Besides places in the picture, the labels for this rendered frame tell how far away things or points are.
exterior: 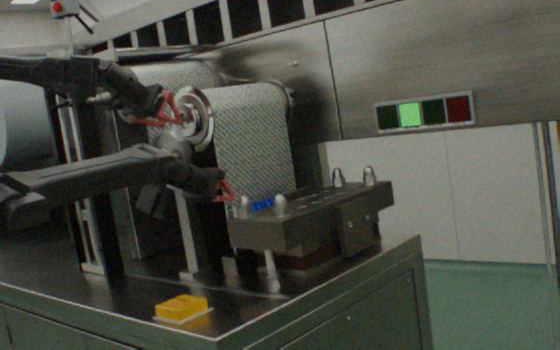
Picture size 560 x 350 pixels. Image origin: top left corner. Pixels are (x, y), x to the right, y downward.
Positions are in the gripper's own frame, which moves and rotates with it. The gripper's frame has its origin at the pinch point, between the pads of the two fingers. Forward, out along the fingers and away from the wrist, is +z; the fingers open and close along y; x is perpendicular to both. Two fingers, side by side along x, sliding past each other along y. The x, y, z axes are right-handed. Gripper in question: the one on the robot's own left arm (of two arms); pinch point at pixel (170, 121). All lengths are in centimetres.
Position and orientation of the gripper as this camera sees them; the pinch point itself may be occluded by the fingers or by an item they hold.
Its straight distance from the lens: 135.2
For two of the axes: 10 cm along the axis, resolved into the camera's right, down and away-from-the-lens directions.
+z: 6.0, 4.9, 6.3
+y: 7.5, -0.6, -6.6
